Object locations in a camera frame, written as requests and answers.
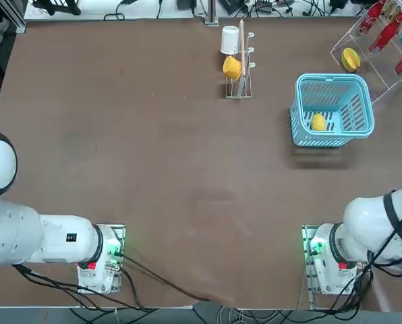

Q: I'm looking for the yellow lemon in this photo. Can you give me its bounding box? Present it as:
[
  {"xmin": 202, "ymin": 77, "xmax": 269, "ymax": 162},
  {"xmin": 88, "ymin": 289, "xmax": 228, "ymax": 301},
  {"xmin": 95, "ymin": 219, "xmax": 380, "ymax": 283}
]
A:
[{"xmin": 310, "ymin": 112, "xmax": 327, "ymax": 132}]

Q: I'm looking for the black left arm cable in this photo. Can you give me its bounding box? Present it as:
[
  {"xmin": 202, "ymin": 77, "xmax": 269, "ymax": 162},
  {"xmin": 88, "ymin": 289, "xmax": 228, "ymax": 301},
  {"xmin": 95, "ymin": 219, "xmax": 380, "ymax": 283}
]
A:
[{"xmin": 118, "ymin": 252, "xmax": 211, "ymax": 302}]

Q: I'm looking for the aluminium frame post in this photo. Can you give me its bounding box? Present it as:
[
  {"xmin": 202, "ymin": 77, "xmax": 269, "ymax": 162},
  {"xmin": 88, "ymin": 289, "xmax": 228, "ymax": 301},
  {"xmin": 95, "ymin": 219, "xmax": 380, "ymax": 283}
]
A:
[{"xmin": 204, "ymin": 0, "xmax": 220, "ymax": 26}]

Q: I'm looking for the yellow green starfruit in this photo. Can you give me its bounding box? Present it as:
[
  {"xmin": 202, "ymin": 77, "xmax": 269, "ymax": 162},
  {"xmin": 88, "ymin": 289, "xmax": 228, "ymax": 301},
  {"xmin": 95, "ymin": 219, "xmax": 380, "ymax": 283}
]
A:
[{"xmin": 341, "ymin": 47, "xmax": 362, "ymax": 72}]

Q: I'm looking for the light blue plastic basket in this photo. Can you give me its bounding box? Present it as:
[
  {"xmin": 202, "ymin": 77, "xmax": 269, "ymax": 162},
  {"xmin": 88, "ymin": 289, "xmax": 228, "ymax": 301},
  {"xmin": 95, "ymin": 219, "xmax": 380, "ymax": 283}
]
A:
[{"xmin": 289, "ymin": 73, "xmax": 376, "ymax": 149}]

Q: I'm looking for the white cup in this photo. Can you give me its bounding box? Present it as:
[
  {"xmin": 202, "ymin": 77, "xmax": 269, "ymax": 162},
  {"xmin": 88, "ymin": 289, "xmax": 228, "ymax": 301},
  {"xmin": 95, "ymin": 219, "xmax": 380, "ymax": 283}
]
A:
[{"xmin": 219, "ymin": 25, "xmax": 241, "ymax": 55}]

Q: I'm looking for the white wire cup rack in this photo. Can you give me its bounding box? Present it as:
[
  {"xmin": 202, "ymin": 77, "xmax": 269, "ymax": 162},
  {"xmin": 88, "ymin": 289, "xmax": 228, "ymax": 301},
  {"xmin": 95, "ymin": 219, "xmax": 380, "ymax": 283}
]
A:
[{"xmin": 225, "ymin": 19, "xmax": 257, "ymax": 100}]

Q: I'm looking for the large black power supply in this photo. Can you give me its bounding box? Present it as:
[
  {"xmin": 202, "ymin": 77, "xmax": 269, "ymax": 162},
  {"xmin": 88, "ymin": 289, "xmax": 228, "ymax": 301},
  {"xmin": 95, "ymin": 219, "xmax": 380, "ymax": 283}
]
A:
[{"xmin": 219, "ymin": 0, "xmax": 244, "ymax": 16}]

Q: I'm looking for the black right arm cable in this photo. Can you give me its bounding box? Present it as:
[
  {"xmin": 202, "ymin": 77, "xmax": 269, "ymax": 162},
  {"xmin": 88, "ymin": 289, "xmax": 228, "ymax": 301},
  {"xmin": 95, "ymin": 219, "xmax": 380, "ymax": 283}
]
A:
[{"xmin": 364, "ymin": 190, "xmax": 402, "ymax": 278}]

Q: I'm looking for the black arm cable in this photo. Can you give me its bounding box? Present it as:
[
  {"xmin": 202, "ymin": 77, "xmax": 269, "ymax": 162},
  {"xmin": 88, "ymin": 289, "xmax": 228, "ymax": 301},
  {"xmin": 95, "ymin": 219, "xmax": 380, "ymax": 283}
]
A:
[
  {"xmin": 364, "ymin": 190, "xmax": 402, "ymax": 278},
  {"xmin": 118, "ymin": 252, "xmax": 211, "ymax": 302}
]

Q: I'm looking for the clear acrylic rack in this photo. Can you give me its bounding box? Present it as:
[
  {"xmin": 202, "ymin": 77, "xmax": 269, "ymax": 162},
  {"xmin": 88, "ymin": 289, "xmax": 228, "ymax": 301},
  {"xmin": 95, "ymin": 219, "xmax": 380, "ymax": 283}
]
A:
[{"xmin": 329, "ymin": 0, "xmax": 402, "ymax": 106}]

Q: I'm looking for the yellow cup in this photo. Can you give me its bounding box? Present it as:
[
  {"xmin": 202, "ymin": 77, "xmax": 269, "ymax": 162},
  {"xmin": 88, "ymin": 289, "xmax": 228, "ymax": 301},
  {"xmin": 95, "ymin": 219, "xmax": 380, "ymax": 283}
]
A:
[{"xmin": 222, "ymin": 55, "xmax": 243, "ymax": 80}]

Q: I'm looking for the white biscuit box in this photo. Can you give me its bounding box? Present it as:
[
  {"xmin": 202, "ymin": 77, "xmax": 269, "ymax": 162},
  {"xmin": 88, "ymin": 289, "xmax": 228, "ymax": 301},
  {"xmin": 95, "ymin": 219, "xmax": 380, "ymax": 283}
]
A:
[{"xmin": 379, "ymin": 0, "xmax": 402, "ymax": 26}]

